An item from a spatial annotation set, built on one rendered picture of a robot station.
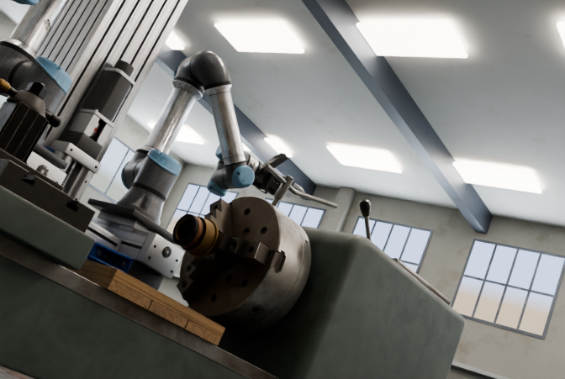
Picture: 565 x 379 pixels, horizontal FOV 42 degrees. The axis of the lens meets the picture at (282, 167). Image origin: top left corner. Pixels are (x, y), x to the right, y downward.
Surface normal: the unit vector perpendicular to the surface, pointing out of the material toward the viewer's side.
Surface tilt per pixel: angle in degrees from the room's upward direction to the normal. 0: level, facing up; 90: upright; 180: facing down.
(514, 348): 90
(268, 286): 108
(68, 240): 90
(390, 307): 90
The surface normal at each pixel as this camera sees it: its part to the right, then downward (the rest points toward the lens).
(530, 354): -0.50, -0.48
